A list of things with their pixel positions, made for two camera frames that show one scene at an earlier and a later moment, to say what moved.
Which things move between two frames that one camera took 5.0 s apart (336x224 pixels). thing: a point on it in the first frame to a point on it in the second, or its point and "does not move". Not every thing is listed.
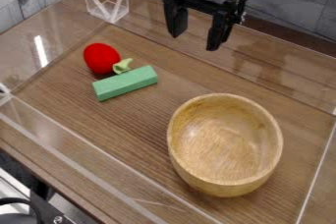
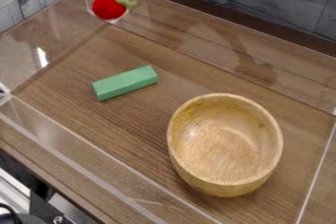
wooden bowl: [224, 143] does not move
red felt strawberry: [104, 59] to [110, 6]
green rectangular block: [125, 83] does not move
